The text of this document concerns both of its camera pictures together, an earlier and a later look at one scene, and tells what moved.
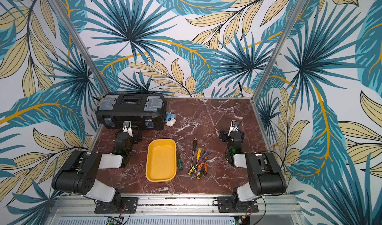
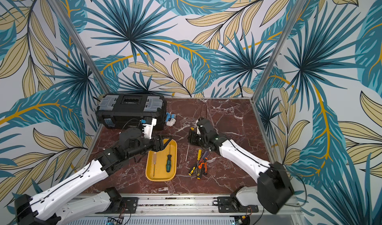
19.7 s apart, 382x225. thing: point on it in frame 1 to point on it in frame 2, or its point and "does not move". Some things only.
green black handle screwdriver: (179, 164) to (168, 165)
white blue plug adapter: (170, 119) does not move
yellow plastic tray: (161, 164) does not move
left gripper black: (136, 139) to (161, 146)
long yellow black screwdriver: (194, 147) to (189, 139)
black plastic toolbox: (144, 111) does not move
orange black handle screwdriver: (200, 167) does not move
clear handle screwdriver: (181, 149) to (154, 154)
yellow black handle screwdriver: (192, 169) does not move
